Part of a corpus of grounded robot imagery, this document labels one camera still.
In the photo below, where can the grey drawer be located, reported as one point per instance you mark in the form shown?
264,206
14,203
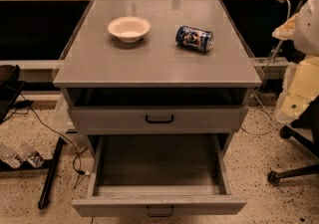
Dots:
157,120
158,176

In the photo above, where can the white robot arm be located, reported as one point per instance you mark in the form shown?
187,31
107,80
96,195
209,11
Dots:
301,81

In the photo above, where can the grey drawer cabinet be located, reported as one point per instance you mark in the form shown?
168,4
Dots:
102,71

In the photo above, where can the grey top drawer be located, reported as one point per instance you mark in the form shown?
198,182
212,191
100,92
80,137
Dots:
157,120

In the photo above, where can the blue soda can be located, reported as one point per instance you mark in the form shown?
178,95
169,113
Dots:
194,38

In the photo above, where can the white paper bowl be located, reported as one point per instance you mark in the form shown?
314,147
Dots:
129,29

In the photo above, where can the black metal stand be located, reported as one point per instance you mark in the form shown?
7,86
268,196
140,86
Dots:
49,164

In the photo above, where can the right clear water bottle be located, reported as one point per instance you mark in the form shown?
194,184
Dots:
32,155

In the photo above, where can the clear water bottle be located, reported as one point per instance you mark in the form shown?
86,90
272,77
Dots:
32,155
9,156

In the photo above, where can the black office chair base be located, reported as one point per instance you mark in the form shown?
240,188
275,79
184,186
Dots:
301,137

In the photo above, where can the black chair at left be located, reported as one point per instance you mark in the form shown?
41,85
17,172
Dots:
10,88

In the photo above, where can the left clear water bottle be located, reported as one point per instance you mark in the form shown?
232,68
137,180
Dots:
9,156

